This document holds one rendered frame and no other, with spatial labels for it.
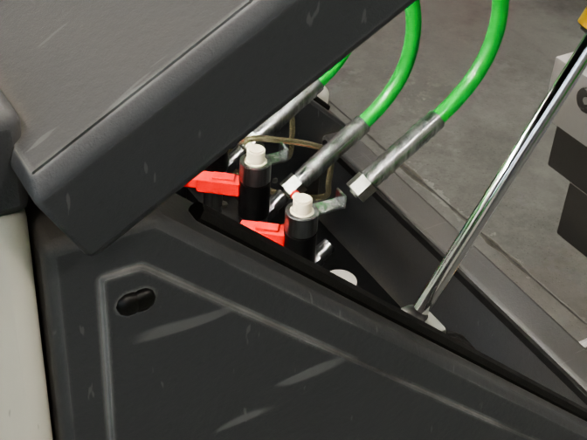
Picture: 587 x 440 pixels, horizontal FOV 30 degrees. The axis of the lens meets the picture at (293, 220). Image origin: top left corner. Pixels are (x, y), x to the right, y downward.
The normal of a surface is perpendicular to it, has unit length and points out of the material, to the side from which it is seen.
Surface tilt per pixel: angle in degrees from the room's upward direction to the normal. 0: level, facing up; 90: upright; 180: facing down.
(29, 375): 90
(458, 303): 90
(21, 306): 90
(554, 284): 0
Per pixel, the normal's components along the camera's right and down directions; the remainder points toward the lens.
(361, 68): 0.06, -0.79
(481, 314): -0.86, 0.27
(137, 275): 0.50, 0.55
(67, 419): 0.13, 0.61
